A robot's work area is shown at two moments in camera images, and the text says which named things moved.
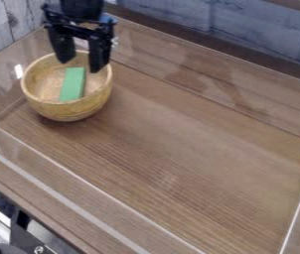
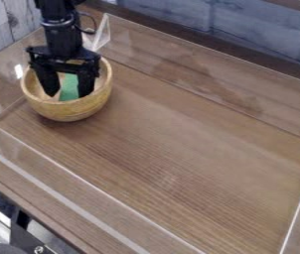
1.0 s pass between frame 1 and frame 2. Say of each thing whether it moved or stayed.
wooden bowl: stayed
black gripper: moved
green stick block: stayed
